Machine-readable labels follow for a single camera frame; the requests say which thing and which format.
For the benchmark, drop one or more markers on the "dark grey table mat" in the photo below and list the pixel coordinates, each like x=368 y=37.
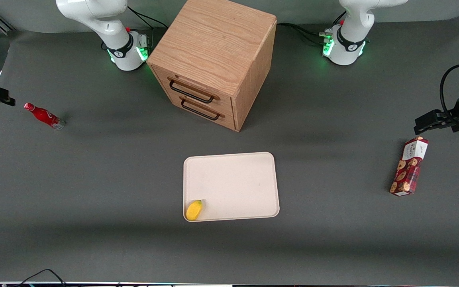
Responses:
x=94 y=199

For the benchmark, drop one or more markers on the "wooden drawer front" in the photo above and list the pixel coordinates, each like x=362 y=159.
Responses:
x=209 y=113
x=197 y=85

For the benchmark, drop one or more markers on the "red cookie box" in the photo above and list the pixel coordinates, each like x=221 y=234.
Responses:
x=408 y=167

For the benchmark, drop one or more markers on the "red coke bottle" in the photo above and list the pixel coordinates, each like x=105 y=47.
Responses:
x=44 y=116

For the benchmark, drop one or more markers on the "wooden drawer cabinet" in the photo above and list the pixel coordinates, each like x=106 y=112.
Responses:
x=217 y=44

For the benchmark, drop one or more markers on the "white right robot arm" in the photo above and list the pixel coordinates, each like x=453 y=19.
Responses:
x=110 y=24

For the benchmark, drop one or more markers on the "beige plastic tray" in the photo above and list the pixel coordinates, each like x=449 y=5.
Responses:
x=233 y=183

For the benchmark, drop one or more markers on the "yellow toy fruit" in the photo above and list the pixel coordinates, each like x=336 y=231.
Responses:
x=194 y=210

